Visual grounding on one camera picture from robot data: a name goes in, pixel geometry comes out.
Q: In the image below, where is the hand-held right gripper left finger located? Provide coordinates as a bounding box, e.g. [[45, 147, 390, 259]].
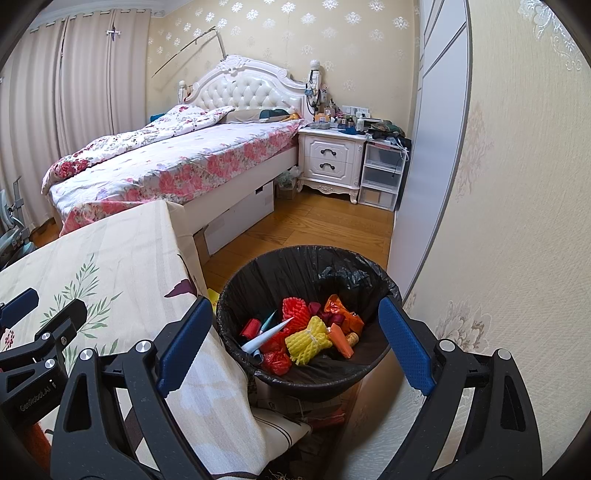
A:
[[50, 296, 214, 480]]

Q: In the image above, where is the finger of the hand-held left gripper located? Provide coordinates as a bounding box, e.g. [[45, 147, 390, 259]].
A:
[[0, 288, 38, 326], [0, 299, 88, 370]]

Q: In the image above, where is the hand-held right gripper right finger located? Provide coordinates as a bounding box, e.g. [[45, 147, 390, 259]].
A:
[[378, 295, 542, 480]]

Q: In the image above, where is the orange cardboard box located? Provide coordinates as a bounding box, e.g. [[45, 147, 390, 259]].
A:
[[327, 323, 355, 360]]

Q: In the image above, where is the orange plastic bag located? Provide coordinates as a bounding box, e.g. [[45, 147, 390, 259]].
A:
[[322, 294, 365, 333]]

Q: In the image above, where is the white paper cone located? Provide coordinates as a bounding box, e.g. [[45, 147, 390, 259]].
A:
[[242, 316, 296, 357]]

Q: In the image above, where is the teal tube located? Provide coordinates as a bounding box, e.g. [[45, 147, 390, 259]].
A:
[[259, 309, 282, 334]]

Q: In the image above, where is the dark red wrapper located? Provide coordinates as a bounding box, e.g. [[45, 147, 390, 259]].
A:
[[308, 302, 345, 326]]

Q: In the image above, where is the red plastic bag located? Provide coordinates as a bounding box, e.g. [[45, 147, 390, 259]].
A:
[[259, 330, 294, 376]]

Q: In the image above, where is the yellow foam fruit net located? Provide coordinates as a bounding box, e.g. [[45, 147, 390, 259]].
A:
[[285, 316, 333, 367]]

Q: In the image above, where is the red foam fruit net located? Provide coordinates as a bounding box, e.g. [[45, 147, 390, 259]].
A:
[[281, 296, 312, 334]]

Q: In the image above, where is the black lined trash bin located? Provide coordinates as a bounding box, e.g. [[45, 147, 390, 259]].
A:
[[216, 246, 403, 402]]

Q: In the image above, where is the orange fuzzy cloth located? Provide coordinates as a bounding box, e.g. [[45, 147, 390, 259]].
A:
[[25, 422, 52, 464]]

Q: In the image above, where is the grey office chair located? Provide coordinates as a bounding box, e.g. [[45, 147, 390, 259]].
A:
[[0, 178, 38, 268]]

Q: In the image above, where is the floral cream tablecloth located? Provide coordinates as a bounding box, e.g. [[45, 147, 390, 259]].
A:
[[0, 200, 312, 480]]

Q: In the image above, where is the white storage box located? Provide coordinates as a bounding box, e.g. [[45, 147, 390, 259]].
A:
[[203, 180, 276, 257]]

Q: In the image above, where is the clear plastic drawer unit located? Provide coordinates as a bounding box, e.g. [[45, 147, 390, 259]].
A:
[[358, 141, 409, 213]]

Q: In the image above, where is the floral quilt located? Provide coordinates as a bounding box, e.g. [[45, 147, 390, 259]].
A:
[[41, 105, 235, 195]]

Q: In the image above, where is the white wardrobe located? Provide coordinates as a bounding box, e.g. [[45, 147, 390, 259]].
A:
[[388, 0, 474, 301]]

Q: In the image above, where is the green plastic bag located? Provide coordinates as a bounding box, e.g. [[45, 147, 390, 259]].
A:
[[276, 167, 301, 200]]

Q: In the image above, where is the white tufted bed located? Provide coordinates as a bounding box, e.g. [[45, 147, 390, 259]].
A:
[[41, 54, 308, 259]]

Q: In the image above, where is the white nightstand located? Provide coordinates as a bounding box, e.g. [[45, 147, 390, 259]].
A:
[[297, 127, 368, 205]]

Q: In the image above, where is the dark cloth bag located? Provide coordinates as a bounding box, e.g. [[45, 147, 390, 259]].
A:
[[367, 120, 411, 144]]

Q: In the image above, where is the beige curtain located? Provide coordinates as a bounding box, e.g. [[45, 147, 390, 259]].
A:
[[0, 11, 153, 236]]

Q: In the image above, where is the cluster of small bottles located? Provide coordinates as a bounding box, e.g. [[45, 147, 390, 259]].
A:
[[314, 104, 370, 134]]

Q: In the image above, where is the beige pillow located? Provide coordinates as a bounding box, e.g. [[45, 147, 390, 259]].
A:
[[224, 108, 301, 124]]

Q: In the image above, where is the thin metal pole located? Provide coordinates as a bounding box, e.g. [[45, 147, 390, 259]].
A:
[[152, 27, 227, 77]]

